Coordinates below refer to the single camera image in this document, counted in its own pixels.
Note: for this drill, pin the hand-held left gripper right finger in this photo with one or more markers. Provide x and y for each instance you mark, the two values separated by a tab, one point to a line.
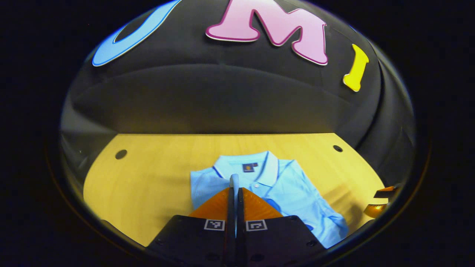
240	222

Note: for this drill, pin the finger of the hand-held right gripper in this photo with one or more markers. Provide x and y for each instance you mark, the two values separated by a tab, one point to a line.
376	210
386	192

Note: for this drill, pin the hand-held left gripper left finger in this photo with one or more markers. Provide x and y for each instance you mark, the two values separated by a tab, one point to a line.
231	222

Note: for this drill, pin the light blue polo T-shirt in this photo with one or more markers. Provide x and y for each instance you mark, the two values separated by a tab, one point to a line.
289	185

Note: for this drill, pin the black backdrop cloth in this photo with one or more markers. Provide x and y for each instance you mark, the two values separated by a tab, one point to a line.
222	100

